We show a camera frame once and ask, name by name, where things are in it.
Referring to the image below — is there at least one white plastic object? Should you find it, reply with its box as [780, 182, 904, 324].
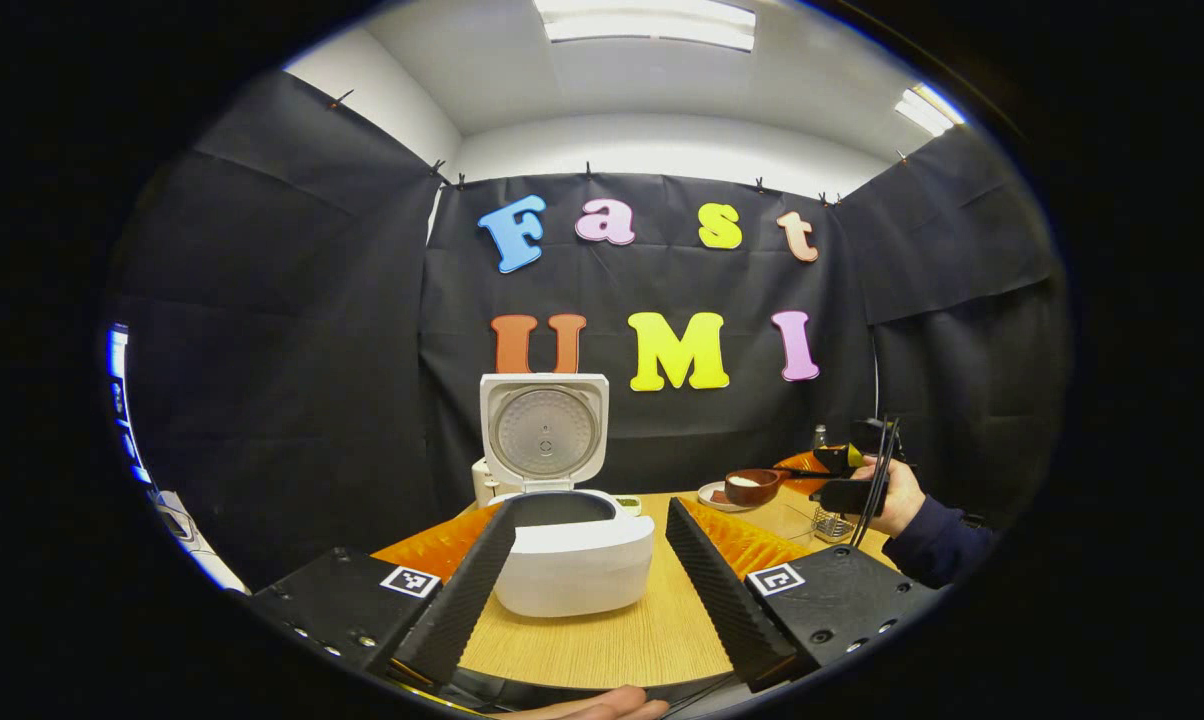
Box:
[152, 490, 248, 593]

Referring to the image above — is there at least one black backdrop cloth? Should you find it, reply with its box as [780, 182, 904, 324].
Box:
[102, 70, 1073, 591]

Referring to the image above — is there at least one long ceiling light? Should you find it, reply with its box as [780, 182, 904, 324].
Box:
[534, 0, 758, 53]

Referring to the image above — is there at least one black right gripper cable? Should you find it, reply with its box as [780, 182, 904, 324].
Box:
[850, 420, 903, 549]

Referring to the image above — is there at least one white rice cooker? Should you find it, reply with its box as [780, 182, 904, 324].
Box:
[479, 373, 656, 618]

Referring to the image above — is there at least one brown wooden spoon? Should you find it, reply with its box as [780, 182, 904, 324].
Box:
[724, 465, 843, 508]

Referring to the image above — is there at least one small ceiling light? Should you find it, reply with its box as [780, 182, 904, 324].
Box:
[895, 83, 966, 138]

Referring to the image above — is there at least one white printed panel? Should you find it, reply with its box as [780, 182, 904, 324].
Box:
[107, 322, 153, 486]

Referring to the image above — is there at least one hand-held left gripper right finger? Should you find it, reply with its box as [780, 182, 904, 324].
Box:
[665, 497, 943, 694]

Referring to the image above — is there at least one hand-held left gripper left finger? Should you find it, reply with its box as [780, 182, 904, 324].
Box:
[247, 497, 516, 691]

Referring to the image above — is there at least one round white plate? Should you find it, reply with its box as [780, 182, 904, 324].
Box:
[697, 481, 763, 513]

